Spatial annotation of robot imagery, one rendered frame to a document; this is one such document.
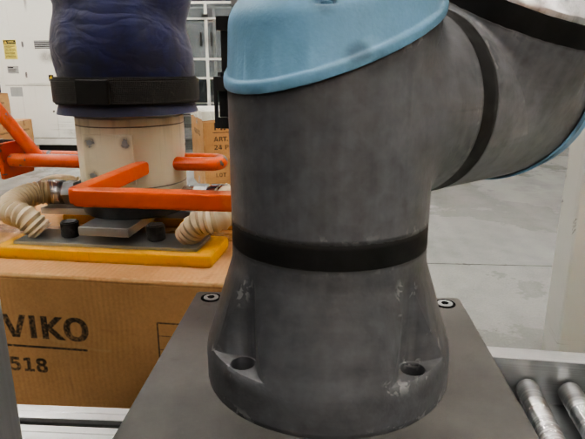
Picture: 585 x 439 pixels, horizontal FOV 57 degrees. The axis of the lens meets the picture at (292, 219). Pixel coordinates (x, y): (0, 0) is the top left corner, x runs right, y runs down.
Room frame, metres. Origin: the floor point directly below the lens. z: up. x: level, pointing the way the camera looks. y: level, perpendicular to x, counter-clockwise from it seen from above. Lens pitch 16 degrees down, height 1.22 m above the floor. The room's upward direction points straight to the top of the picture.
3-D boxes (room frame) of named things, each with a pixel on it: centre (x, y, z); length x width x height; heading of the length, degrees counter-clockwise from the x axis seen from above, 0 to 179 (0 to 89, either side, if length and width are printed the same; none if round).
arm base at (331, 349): (0.31, -0.02, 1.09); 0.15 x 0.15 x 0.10
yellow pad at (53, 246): (0.79, 0.28, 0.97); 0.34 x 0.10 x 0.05; 82
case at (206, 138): (2.88, 0.21, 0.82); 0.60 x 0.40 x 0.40; 108
